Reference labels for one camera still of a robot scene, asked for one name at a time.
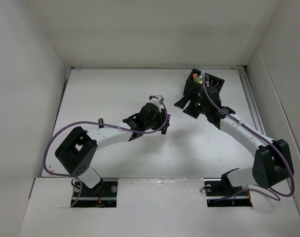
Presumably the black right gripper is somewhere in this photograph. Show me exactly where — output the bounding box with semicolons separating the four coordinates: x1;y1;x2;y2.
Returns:
174;88;210;119

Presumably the black two-compartment container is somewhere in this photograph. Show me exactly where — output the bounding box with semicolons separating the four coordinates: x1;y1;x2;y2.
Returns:
183;68;225;97

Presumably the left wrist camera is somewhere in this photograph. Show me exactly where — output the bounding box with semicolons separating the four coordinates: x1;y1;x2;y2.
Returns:
149;95;164;109

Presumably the mint green pastel highlighter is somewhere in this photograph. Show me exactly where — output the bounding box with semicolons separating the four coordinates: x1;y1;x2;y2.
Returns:
195;76;203;83

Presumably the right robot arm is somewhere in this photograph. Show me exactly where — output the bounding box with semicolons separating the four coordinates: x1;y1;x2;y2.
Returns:
175;86;295;195

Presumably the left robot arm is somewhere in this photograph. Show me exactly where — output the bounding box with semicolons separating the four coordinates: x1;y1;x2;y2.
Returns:
55;102;170;196

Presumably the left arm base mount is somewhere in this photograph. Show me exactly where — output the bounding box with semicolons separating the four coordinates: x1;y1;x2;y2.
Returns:
71;179;118;208

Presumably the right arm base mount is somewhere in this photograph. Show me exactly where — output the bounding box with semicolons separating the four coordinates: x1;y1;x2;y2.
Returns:
200;168;253;207

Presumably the black highlighter green cap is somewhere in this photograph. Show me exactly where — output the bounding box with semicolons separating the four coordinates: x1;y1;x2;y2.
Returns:
98;118;104;128

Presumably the black highlighter purple cap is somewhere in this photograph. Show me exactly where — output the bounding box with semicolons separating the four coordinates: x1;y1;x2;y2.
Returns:
166;114;171;124

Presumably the aluminium rail right side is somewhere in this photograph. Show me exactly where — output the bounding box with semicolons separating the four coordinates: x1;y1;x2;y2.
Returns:
237;66;267;136

